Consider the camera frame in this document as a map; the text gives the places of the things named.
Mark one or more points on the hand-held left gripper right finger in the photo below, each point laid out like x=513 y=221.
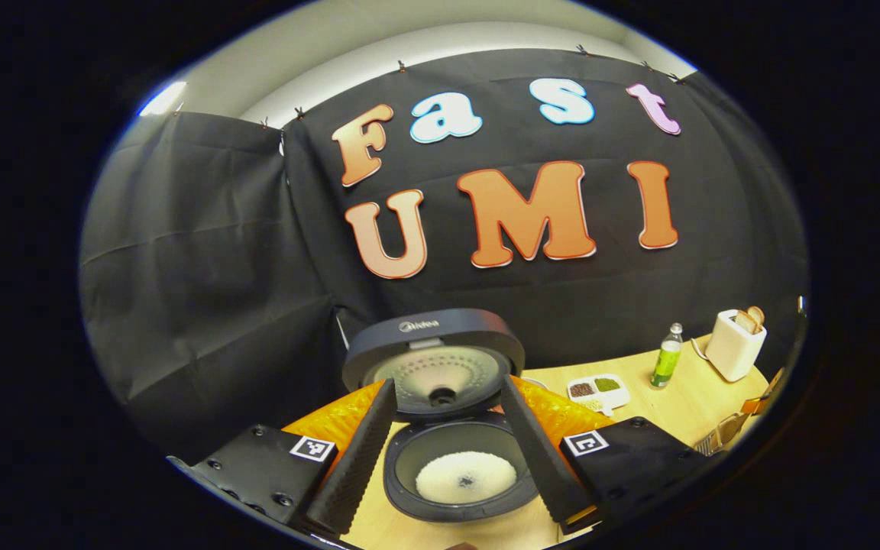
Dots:
x=543 y=462

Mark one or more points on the white toaster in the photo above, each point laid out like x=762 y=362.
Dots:
x=734 y=355

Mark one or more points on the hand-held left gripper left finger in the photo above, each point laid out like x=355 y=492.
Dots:
x=356 y=458

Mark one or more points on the toast bread slice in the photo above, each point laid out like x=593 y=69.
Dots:
x=757 y=315
x=745 y=322

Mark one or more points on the white rice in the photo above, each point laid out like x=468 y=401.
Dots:
x=486 y=473

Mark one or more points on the black silver rice cooker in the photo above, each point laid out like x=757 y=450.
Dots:
x=432 y=344

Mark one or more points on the white divided bean dish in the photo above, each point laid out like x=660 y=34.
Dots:
x=616 y=397

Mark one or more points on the green label plastic bottle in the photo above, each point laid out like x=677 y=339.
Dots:
x=667 y=363

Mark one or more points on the ceiling light panel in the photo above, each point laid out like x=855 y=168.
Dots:
x=163 y=99

